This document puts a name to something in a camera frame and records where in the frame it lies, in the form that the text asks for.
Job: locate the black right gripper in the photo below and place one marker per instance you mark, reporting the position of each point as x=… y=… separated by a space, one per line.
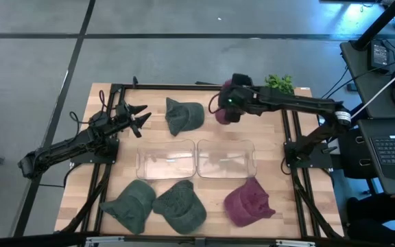
x=235 y=99

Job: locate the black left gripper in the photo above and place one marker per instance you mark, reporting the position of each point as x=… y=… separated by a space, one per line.
x=125 y=115

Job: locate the maroon cap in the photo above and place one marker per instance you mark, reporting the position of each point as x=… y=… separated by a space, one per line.
x=249 y=202
x=221 y=117

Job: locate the dark green cap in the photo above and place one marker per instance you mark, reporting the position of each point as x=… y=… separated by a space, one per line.
x=132 y=206
x=183 y=116
x=180 y=209

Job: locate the clear plastic bin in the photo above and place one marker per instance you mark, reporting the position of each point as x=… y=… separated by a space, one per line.
x=166 y=161
x=225 y=159

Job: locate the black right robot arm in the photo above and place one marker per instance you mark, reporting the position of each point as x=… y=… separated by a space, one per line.
x=303 y=103

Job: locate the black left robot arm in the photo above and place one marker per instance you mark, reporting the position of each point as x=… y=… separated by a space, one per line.
x=63 y=147

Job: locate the small green plant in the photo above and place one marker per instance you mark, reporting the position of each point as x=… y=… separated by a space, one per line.
x=279 y=84

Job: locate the black crossbar with silver brackets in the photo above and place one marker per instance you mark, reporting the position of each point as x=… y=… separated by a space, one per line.
x=183 y=241

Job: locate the black power adapter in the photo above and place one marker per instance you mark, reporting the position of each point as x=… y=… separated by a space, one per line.
x=379 y=55

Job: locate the black pole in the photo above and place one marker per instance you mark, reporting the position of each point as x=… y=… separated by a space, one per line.
x=379 y=24

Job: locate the person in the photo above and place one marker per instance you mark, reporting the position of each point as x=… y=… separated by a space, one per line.
x=379 y=219

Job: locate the black aluminium table frame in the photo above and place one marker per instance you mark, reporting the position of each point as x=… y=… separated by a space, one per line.
x=183 y=86

